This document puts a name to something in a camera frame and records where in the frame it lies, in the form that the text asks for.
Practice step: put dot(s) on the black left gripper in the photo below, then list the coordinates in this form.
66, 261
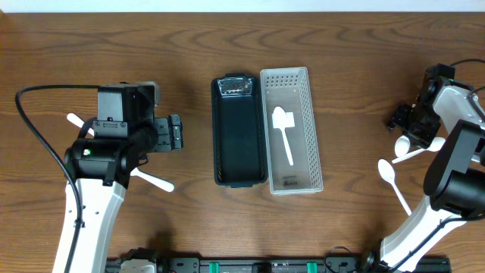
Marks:
171, 133

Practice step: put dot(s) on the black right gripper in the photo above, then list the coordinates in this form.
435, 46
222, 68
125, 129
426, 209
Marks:
411, 123

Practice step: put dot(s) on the white plastic spoon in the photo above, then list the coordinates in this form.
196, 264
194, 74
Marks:
435, 146
388, 174
280, 118
402, 146

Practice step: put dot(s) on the clear perforated plastic basket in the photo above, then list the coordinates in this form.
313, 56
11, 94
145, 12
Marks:
290, 89

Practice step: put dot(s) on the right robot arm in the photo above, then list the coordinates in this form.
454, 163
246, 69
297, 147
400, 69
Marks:
453, 191

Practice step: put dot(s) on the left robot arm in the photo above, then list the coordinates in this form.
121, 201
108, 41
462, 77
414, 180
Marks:
108, 151

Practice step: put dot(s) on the wooden fork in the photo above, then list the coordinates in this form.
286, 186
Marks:
76, 120
156, 181

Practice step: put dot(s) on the black perforated plastic basket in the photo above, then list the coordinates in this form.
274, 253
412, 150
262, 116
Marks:
240, 153

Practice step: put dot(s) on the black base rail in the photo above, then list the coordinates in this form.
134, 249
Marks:
147, 260

